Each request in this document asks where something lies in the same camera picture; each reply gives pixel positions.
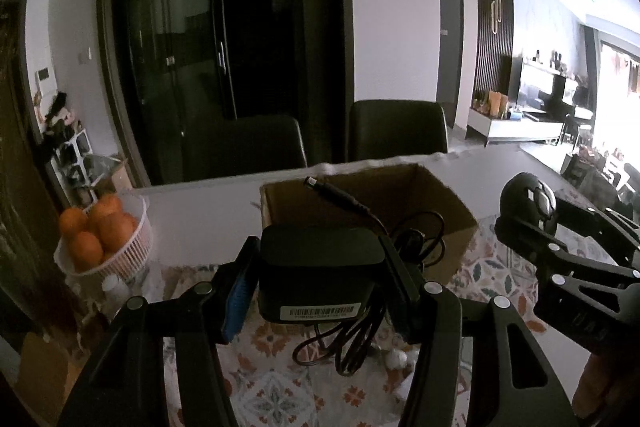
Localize white fruit basket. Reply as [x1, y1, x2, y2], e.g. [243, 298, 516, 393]
[53, 193, 154, 279]

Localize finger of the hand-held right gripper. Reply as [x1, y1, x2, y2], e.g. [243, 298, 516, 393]
[549, 193, 640, 254]
[494, 217, 640, 290]

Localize white television cabinet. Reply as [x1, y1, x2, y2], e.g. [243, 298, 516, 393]
[467, 106, 562, 148]

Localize orange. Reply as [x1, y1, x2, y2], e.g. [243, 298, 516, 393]
[59, 208, 90, 239]
[98, 213, 137, 253]
[68, 232, 105, 272]
[89, 195, 124, 222]

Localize dark plush toys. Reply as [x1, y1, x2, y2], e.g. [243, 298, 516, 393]
[39, 91, 84, 144]

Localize brown cardboard box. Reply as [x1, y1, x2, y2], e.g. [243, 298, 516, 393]
[259, 162, 479, 289]

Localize person's right hand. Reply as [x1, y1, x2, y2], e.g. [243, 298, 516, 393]
[571, 348, 623, 419]

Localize dark dining chair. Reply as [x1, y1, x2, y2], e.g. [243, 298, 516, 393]
[347, 99, 449, 162]
[186, 114, 309, 184]

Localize chair with patterned cushion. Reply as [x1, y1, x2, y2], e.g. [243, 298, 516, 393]
[559, 146, 633, 210]

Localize white shoe shelf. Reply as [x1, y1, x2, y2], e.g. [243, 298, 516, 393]
[49, 131, 95, 204]

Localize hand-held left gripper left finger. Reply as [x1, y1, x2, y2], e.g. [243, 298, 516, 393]
[57, 236, 262, 427]

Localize white pill bottle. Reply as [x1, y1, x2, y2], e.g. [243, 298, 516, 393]
[102, 274, 134, 309]

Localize brown wooden door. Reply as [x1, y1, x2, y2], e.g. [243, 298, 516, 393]
[0, 0, 68, 308]

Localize dark sliding glass door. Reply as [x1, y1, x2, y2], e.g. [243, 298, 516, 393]
[96, 0, 357, 188]

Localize television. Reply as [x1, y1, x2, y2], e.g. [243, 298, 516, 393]
[519, 58, 567, 114]

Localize black computer mouse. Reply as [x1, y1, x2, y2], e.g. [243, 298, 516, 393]
[499, 172, 559, 229]

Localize black power adapter with cable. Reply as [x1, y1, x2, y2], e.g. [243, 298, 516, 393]
[257, 176, 449, 379]

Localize patterned table runner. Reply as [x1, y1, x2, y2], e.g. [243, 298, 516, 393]
[161, 211, 618, 427]

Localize dark interior door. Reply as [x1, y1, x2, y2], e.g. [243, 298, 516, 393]
[438, 0, 466, 131]

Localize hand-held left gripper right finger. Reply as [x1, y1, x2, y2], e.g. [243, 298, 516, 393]
[384, 236, 576, 427]

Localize dark slatted wall panel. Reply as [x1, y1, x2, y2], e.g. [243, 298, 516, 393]
[472, 0, 515, 114]

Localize small cardboard box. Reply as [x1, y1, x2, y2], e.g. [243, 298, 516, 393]
[94, 156, 135, 196]

